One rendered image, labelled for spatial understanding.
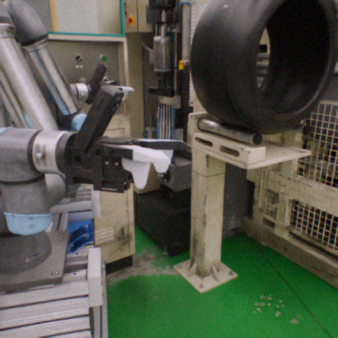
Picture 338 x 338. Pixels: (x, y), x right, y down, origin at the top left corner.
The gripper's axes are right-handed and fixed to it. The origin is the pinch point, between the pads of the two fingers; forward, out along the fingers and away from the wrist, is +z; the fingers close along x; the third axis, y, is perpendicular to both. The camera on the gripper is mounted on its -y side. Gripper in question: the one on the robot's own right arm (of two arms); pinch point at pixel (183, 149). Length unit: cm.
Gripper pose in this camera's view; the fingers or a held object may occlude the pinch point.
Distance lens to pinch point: 52.8
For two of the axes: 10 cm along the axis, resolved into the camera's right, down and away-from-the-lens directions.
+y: -0.3, 9.8, 2.0
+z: 9.7, 0.8, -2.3
